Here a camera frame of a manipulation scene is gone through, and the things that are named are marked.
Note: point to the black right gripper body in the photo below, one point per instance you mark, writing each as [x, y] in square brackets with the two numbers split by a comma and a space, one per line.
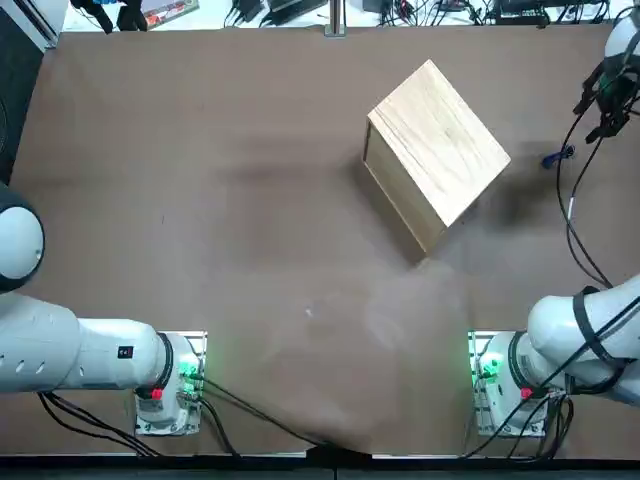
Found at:
[622, 85]

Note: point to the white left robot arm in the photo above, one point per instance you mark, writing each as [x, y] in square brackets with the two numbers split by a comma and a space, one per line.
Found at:
[75, 350]

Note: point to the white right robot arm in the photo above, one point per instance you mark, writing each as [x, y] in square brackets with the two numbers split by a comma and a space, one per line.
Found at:
[565, 330]

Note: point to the black power supply box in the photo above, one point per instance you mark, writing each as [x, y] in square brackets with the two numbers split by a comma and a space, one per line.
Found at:
[550, 7]

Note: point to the wooden drawer box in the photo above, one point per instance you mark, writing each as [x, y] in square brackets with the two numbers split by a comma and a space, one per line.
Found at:
[440, 145]

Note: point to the small black power adapter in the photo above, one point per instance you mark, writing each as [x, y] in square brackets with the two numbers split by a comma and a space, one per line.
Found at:
[248, 7]

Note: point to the colourful printed book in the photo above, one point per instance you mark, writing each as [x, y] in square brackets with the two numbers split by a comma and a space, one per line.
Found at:
[170, 10]

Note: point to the black clamp stand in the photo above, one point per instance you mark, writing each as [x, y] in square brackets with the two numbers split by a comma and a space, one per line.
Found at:
[130, 15]

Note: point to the metal post bracket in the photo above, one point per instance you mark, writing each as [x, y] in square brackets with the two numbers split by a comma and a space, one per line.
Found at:
[335, 31]

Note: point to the upright camera post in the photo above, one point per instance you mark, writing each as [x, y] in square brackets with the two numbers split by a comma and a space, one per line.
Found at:
[337, 12]

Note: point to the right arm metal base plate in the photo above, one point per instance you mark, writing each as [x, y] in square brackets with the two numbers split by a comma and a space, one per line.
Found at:
[482, 425]

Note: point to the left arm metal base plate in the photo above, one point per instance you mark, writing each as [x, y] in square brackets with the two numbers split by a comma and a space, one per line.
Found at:
[192, 425]

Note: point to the white metal rail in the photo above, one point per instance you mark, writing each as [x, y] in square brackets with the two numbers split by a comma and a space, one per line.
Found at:
[50, 20]

